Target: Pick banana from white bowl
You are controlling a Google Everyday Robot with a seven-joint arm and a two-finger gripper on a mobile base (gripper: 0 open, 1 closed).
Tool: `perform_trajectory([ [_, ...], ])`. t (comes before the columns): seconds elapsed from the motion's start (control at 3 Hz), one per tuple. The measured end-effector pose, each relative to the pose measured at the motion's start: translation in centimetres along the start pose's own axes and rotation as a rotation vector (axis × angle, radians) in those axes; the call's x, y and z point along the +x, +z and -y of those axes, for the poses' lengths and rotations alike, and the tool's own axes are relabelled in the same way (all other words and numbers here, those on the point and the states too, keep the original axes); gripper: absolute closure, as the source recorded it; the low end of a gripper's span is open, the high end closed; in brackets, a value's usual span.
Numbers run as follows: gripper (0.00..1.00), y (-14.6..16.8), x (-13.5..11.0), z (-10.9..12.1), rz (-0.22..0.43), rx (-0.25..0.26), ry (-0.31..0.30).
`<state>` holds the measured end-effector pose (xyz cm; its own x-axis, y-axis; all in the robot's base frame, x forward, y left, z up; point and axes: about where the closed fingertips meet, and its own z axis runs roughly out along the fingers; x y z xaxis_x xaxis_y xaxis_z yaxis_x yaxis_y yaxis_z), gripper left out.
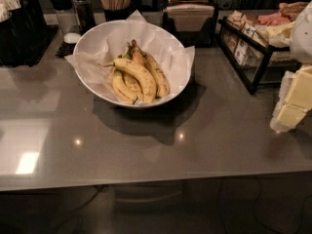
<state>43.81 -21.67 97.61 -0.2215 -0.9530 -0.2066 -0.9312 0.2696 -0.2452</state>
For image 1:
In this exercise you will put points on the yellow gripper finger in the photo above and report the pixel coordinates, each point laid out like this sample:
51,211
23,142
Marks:
286,117
300,93

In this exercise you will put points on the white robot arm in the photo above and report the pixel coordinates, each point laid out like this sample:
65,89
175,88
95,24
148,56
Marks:
301,49

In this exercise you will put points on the left yellow banana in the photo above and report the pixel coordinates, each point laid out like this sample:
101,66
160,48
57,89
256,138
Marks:
120,89

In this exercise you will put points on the white bowl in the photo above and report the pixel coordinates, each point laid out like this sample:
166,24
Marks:
87,43

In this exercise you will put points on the white paper liner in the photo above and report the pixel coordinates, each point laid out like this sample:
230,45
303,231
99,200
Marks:
107,39

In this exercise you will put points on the cup of wooden stirrers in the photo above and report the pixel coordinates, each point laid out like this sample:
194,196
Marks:
116,9

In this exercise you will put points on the small white lid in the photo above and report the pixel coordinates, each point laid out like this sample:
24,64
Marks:
71,38

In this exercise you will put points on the dark shaker black lid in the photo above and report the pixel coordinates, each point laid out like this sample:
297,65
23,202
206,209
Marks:
85,13

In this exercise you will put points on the glass shaker black lid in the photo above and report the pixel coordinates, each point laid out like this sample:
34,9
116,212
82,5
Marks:
65,16

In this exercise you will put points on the black sachet organizer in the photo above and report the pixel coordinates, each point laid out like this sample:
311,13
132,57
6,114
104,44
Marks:
22,29

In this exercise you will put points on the black wire condiment rack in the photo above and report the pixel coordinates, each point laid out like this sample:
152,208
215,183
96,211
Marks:
267,73

